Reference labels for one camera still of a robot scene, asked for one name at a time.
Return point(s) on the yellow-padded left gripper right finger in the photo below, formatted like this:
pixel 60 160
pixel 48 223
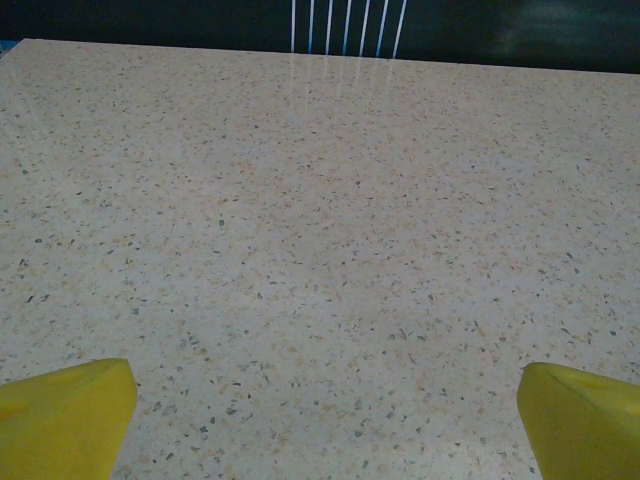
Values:
pixel 585 425

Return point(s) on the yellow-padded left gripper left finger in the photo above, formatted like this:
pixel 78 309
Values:
pixel 60 425

